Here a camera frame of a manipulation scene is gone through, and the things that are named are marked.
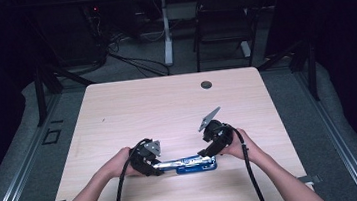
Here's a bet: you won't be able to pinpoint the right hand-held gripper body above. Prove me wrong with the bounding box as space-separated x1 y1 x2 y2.
196 105 236 156

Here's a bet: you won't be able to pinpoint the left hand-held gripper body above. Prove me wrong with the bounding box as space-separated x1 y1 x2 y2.
127 137 164 179

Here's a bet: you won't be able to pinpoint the blue stapler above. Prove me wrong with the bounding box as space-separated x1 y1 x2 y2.
152 152 218 178

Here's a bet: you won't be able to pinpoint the person's left hand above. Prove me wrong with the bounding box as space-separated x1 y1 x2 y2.
99 145 142 181

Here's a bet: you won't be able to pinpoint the person's right hand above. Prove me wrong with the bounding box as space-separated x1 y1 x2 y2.
218 125 265 166

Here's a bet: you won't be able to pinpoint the black chair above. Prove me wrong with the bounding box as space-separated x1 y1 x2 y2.
188 0 272 73

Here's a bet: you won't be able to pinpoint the black metal stand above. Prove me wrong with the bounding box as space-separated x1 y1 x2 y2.
30 60 99 127
254 39 321 108

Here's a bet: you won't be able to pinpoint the white desk leg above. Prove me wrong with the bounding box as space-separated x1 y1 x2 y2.
158 0 176 67

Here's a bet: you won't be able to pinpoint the left hand-held gripper black cable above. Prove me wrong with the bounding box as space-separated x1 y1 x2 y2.
104 136 160 201

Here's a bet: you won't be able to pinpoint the hand-held gripper black cable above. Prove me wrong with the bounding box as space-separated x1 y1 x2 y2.
222 120 268 201
104 136 160 201

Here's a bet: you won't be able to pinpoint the right hand-held gripper black cable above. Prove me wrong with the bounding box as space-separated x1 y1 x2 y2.
222 120 268 201

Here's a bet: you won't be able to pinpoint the black floor cables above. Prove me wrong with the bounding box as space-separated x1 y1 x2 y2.
107 45 172 82

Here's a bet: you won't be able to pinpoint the aluminium floor rail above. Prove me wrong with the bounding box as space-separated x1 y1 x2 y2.
297 65 357 201
0 92 72 201

